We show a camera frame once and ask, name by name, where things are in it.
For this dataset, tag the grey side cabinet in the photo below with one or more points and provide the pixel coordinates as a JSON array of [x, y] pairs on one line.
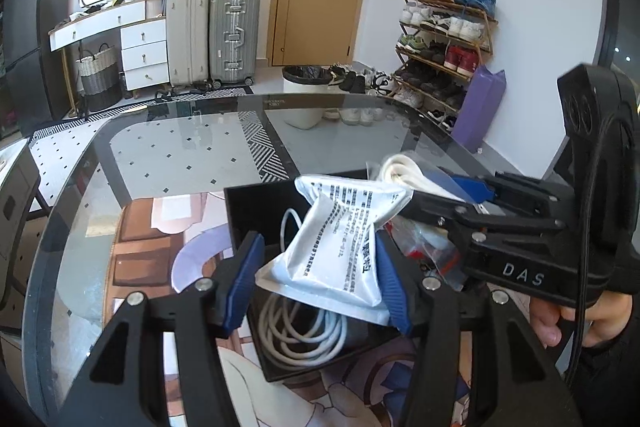
[[20, 180]]

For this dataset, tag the adidas bag with rope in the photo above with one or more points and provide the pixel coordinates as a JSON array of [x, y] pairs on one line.
[[409, 171]]

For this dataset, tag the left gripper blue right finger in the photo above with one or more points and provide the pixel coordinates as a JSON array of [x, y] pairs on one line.
[[391, 274]]

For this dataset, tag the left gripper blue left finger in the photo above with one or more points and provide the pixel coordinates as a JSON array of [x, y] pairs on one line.
[[237, 281]]

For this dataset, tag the white sachet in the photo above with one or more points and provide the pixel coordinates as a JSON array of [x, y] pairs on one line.
[[331, 262]]

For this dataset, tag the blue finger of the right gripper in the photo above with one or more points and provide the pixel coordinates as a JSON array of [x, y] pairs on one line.
[[441, 212], [465, 186]]

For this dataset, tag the white suitcase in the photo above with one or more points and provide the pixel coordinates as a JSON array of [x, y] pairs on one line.
[[187, 41]]

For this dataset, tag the woven laundry basket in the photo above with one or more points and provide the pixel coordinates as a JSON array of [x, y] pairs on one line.
[[99, 77]]

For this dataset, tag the black cardboard storage box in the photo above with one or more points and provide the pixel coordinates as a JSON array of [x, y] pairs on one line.
[[292, 335]]

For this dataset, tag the white trash bin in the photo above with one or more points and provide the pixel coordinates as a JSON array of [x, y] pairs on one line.
[[305, 83]]

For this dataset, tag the silver suitcase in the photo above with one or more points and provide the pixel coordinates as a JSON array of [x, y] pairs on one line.
[[232, 41]]

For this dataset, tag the purple bag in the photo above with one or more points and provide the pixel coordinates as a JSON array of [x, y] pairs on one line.
[[479, 108]]

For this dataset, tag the anime print table mat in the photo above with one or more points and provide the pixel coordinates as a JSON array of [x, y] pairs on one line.
[[164, 244]]

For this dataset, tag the red white snack packet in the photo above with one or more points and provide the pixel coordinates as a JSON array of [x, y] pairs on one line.
[[429, 246]]

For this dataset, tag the white drawer desk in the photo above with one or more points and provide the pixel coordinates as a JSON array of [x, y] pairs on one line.
[[135, 29]]

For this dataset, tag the wooden shoe rack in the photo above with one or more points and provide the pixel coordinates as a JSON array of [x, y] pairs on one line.
[[441, 46]]

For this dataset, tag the black refrigerator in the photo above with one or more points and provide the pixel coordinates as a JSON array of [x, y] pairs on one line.
[[33, 70]]

